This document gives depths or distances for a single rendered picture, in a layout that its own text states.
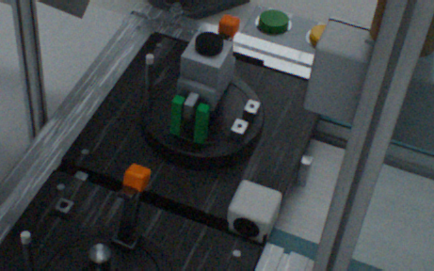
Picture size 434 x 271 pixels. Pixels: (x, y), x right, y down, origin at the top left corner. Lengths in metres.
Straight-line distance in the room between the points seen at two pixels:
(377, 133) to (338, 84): 0.05
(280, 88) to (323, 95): 0.33
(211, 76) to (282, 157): 0.13
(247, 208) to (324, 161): 0.19
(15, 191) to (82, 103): 0.15
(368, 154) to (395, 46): 0.10
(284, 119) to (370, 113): 0.34
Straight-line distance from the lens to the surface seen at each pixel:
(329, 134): 1.02
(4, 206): 0.89
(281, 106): 0.98
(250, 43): 1.07
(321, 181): 0.98
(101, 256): 0.74
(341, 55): 0.64
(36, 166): 0.93
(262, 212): 0.84
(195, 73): 0.86
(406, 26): 0.59
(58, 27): 1.24
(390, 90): 0.61
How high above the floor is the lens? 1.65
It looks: 46 degrees down
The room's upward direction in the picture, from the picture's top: 2 degrees clockwise
